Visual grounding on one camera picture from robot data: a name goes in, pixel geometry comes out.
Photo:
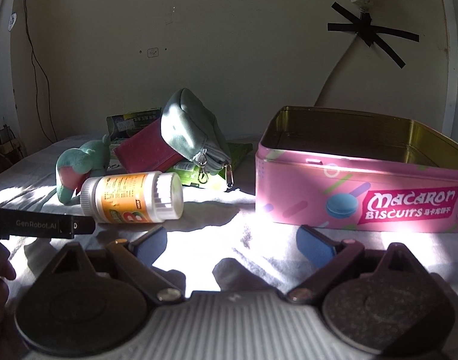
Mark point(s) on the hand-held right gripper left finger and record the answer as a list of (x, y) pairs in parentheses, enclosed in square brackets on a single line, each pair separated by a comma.
[(154, 245)]

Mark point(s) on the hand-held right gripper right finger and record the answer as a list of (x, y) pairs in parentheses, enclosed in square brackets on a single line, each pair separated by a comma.
[(312, 247)]

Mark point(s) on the white bottle orange label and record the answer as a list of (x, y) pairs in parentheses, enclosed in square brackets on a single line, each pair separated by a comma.
[(127, 197)]

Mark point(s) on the pink biscuit tin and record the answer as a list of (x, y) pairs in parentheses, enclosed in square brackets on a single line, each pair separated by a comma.
[(349, 195)]

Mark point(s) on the green plush toy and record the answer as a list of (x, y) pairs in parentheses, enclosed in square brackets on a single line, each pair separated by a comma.
[(79, 165)]

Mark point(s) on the green toothpaste box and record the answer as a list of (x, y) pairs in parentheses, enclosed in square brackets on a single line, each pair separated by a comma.
[(187, 174)]

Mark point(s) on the magenta wallet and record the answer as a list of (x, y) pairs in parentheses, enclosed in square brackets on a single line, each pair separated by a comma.
[(142, 150)]

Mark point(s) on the green packet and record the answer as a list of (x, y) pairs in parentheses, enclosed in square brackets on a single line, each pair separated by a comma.
[(239, 152)]

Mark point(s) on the grey-green zip pouch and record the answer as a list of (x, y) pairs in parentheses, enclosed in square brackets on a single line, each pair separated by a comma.
[(186, 127)]

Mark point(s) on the striped bedsheet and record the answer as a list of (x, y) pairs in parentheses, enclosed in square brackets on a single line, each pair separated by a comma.
[(214, 240)]

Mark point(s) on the clutter beside bed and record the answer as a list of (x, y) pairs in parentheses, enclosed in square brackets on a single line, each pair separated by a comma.
[(4, 142)]

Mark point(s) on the green patterned small box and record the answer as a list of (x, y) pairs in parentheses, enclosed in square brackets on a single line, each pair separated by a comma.
[(133, 120)]

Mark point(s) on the black tape cross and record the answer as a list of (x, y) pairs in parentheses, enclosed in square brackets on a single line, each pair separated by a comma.
[(367, 30)]

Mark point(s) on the small wall sticker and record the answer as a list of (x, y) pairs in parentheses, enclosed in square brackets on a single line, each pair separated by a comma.
[(153, 51)]

